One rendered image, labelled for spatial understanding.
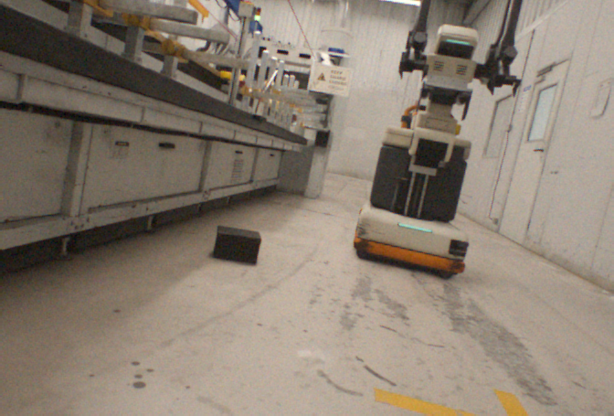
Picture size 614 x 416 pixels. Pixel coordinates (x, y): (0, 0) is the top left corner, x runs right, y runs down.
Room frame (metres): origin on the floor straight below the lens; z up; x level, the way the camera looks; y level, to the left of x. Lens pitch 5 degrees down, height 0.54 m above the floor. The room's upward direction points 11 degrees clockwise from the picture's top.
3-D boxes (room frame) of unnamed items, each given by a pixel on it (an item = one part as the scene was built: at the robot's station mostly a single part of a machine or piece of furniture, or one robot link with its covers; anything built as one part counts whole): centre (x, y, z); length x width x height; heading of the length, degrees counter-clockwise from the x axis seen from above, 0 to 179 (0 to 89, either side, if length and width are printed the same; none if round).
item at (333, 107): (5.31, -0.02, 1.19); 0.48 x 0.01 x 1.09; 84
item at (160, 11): (1.12, 0.57, 0.81); 0.43 x 0.03 x 0.04; 84
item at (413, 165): (2.59, -0.71, 0.68); 0.28 x 0.27 x 0.25; 83
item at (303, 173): (5.76, 0.65, 0.95); 1.65 x 0.70 x 1.90; 84
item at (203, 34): (1.37, 0.54, 0.83); 0.43 x 0.03 x 0.04; 84
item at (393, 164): (2.85, -0.69, 0.59); 0.55 x 0.34 x 0.83; 83
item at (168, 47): (1.61, 0.56, 0.80); 0.14 x 0.06 x 0.05; 174
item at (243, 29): (2.32, 0.48, 0.93); 0.05 x 0.05 x 0.45; 84
